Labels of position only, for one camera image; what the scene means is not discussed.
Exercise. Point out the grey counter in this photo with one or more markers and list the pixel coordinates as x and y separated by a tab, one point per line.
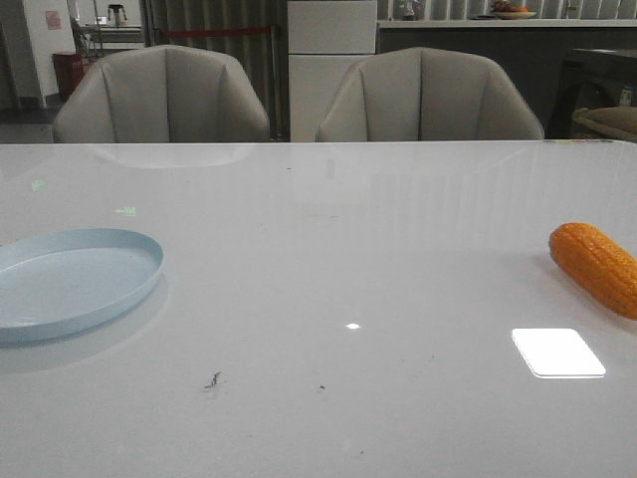
530	51

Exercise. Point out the right beige leather chair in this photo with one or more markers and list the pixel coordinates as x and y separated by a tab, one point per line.
424	94

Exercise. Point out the white cabinet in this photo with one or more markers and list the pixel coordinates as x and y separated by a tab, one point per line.
325	38

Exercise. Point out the beige leather chair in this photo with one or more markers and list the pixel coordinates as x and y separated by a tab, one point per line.
163	94
424	94

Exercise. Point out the left beige leather chair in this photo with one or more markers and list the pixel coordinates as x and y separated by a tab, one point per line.
163	94

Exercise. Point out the light blue round plate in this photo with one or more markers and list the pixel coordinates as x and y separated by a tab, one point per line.
64	283

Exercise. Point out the fruit bowl on counter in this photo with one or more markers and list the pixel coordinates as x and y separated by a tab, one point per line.
505	10

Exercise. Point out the red bin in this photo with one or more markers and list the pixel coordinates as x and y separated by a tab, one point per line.
70	70

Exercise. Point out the red barrier belt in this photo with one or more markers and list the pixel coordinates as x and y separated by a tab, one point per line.
219	33

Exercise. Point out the dark side table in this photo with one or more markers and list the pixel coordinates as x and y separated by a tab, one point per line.
592	78

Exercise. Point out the tan cushion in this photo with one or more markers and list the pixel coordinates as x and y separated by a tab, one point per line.
609	123

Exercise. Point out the pink wall notice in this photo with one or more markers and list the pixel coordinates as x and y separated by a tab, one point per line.
53	19

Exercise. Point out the orange corn cob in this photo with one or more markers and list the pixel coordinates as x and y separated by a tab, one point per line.
597	264

